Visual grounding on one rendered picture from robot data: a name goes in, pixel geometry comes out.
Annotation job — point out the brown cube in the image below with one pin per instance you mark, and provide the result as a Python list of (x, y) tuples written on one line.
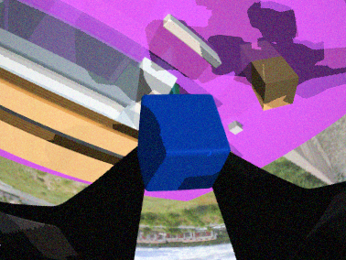
[(274, 82)]

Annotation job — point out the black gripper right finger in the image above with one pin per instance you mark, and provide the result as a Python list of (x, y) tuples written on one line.
[(268, 218)]

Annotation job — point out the blue block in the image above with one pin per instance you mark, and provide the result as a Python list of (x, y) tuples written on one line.
[(182, 144)]

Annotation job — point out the small grey block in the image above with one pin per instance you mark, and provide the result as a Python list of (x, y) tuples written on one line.
[(235, 127)]

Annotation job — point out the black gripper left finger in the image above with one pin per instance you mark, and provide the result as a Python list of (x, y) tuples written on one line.
[(99, 223)]

